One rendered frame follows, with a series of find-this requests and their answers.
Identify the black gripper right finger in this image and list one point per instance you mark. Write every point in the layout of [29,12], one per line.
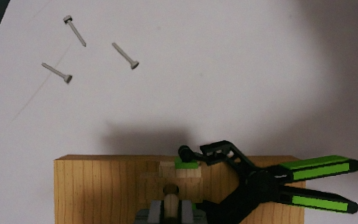
[185,215]

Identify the black spring clamp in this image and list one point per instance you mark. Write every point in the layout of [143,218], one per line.
[263,187]

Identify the tan wooden board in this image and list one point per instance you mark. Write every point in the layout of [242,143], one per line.
[104,189]

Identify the grey metal nail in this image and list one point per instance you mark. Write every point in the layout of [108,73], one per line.
[67,78]
[134,64]
[68,19]

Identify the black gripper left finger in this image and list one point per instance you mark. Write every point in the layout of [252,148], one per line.
[156,214]

